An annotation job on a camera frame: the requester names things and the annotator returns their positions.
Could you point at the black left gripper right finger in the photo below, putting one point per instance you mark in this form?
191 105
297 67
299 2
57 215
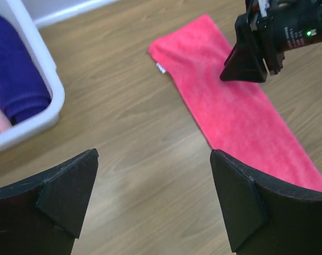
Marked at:
263 214

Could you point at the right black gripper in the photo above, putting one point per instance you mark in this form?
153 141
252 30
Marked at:
263 39

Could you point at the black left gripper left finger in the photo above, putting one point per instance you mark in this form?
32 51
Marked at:
44 213

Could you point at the pink microfiber towel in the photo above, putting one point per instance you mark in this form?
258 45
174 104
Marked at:
236 117

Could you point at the white plastic basket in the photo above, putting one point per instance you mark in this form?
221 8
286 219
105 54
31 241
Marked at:
17 15

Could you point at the purple rolled towel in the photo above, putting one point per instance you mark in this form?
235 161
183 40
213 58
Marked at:
23 93

